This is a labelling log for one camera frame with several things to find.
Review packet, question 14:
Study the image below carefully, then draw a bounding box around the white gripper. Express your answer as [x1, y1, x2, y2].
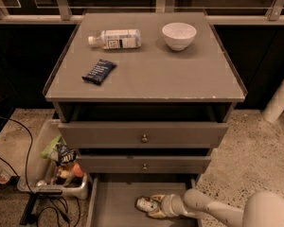
[148, 194, 177, 218]

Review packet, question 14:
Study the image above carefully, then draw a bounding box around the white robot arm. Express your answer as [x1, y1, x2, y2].
[148, 109, 284, 227]

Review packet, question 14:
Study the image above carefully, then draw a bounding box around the grey bottom drawer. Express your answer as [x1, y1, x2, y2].
[86, 173, 203, 227]

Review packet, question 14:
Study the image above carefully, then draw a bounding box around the grey drawer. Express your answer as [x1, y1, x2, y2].
[58, 122, 228, 148]
[78, 155, 211, 174]
[86, 173, 203, 227]

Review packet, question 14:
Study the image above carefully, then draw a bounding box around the grey middle drawer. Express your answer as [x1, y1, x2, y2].
[78, 155, 211, 174]

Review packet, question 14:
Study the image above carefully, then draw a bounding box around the grey top drawer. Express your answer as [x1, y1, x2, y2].
[58, 122, 228, 148]

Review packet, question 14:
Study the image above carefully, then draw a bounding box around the grey drawer cabinet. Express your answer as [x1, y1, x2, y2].
[43, 10, 248, 175]

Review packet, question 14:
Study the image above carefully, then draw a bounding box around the orange round fruit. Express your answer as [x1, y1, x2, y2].
[73, 164, 84, 178]

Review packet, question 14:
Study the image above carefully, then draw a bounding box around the blue chip bag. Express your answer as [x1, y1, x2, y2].
[56, 144, 77, 166]

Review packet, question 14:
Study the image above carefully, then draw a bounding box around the clear plastic storage bin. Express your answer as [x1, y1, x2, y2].
[17, 119, 88, 200]

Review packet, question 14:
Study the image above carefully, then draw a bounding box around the green snack bag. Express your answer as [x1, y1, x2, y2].
[41, 135, 62, 161]

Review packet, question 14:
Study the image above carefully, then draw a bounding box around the dark blue snack packet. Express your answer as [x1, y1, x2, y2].
[81, 60, 116, 85]

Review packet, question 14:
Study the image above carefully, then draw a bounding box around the white ceramic bowl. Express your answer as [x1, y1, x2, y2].
[162, 23, 197, 51]

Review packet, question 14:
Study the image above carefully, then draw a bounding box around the clear plastic water bottle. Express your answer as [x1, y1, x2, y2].
[88, 29, 142, 50]

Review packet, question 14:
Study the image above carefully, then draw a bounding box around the white metal railing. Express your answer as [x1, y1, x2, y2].
[0, 0, 284, 26]

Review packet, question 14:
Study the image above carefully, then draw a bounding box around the black power cable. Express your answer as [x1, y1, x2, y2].
[0, 113, 81, 227]

